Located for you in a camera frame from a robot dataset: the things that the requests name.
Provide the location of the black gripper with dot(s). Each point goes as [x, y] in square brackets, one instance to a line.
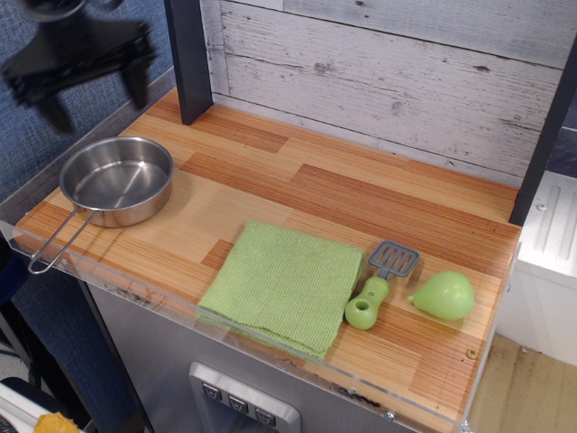
[73, 50]

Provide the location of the steel pan with wire handle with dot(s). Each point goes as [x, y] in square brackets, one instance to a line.
[113, 183]

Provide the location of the clear acrylic table guard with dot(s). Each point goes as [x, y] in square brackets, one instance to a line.
[417, 368]

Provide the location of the steel cabinet front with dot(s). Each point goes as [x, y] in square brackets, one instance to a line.
[180, 361]

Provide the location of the white aluminium rail block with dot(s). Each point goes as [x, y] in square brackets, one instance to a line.
[548, 237]

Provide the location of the green plastic pear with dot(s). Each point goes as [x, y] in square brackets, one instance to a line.
[447, 295]

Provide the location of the green cloth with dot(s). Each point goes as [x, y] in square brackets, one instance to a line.
[286, 285]

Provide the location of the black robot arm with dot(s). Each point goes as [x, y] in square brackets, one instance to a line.
[54, 9]

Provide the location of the right dark post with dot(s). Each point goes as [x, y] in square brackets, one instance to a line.
[546, 142]

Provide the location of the grey button panel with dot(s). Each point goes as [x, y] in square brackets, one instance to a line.
[226, 404]

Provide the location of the grey spatula green handle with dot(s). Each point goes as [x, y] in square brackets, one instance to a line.
[389, 259]

